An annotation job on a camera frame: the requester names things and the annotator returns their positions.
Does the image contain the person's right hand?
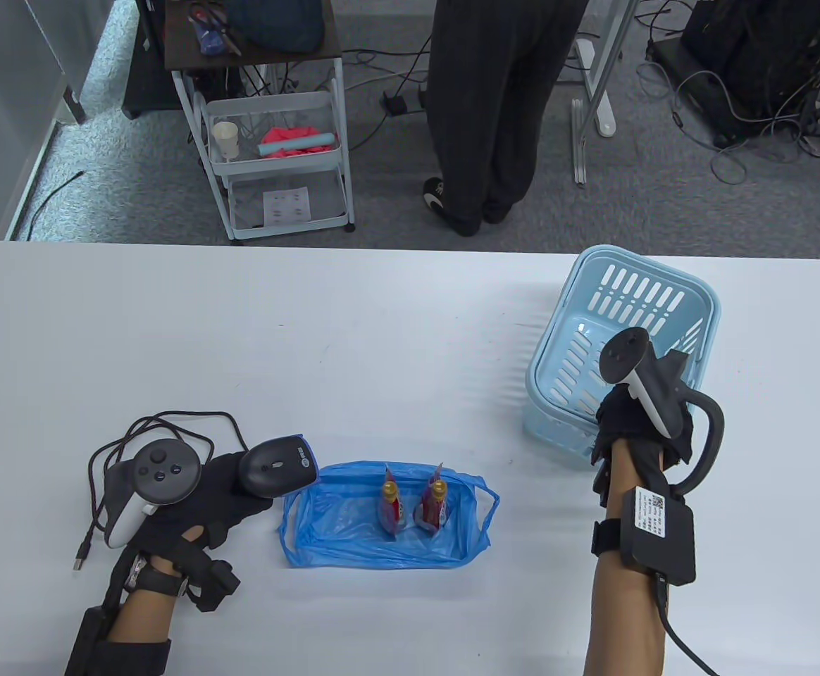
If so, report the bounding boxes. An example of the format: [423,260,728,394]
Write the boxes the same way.
[591,386,696,504]

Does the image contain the person's left hand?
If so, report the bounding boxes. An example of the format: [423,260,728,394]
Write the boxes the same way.
[123,454,275,577]

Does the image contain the blue plastic bag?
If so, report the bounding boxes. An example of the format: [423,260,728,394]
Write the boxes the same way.
[280,461,501,570]

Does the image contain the red ketchup package gold cap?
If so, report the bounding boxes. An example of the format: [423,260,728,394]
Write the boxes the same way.
[378,465,407,537]
[416,463,449,534]

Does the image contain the person's left forearm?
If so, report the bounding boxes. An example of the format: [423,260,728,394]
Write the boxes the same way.
[65,574,182,676]

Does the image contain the grey white left hand controller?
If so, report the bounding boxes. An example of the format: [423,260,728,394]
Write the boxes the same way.
[102,438,201,549]

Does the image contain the light blue plastic basket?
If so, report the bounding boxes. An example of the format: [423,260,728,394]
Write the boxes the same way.
[524,245,721,462]

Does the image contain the grey metal rails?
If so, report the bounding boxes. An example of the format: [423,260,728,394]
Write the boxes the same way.
[571,99,588,186]

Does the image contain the printed paper sheet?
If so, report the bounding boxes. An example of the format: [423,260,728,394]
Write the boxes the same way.
[263,187,311,226]

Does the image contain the white desk leg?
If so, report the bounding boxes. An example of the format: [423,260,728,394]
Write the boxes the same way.
[571,0,642,138]

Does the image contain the white rolling cart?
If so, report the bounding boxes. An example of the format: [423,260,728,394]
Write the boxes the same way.
[170,53,356,246]

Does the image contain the white paper cup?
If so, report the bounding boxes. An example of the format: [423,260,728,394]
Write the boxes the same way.
[211,121,240,161]

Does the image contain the teal roll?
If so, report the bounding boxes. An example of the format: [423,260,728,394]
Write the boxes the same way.
[256,130,334,157]

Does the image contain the red cloth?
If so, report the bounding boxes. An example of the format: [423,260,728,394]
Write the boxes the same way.
[261,123,335,157]

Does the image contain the black computer case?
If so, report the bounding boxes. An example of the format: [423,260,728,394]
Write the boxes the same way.
[678,0,820,149]

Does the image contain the black cabinet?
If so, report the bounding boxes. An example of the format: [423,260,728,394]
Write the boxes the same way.
[123,0,185,119]

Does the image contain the blue packet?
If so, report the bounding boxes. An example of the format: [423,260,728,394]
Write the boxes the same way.
[185,4,242,56]

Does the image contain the dark blue bag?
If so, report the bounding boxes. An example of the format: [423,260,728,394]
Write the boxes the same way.
[225,0,326,54]

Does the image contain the black wrist strap module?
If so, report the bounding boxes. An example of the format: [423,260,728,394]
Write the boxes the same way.
[192,560,242,612]

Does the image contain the black arm strap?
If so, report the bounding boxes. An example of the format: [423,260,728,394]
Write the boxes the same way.
[591,520,626,558]
[89,639,171,676]

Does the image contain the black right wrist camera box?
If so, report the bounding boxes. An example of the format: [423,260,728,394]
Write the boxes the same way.
[621,486,697,585]

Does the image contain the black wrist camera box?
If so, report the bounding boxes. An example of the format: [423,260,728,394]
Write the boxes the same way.
[65,607,115,676]
[621,486,697,585]

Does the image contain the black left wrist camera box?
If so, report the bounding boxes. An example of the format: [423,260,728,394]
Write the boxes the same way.
[65,607,115,676]

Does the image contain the black camera cable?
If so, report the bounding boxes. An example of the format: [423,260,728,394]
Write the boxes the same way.
[653,574,721,676]

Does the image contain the black floor cable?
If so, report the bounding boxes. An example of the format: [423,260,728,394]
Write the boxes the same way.
[27,171,85,237]

